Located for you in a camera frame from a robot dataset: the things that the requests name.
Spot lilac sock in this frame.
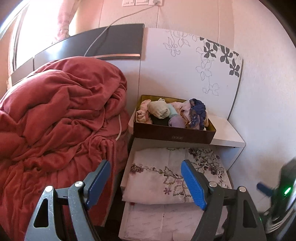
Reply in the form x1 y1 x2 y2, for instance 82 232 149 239
168 115 186 128

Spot blue patterned garment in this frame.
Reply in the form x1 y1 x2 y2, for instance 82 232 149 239
189 98 206 130

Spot beige soft garment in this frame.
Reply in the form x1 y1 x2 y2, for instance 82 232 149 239
135 99 152 125

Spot white floral embroidered pillow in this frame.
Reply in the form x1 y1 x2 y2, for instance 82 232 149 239
122 148 231 205

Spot white nightstand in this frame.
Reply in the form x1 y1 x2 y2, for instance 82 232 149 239
120 115 246 190

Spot white open drawer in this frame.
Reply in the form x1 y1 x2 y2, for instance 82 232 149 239
119 202 203 240

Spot red blanket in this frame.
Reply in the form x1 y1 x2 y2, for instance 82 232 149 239
1 57 129 240

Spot dark cardboard box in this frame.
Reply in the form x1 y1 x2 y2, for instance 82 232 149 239
133 95 216 144

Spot white floral headboard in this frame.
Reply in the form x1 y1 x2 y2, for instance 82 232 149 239
11 24 242 118

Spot pink curtain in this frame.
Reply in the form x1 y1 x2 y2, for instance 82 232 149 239
54 0 80 43

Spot wall switch and outlet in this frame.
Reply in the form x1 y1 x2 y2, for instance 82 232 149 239
122 0 164 7

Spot white charging cable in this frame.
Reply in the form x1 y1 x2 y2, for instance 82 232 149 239
83 2 160 57

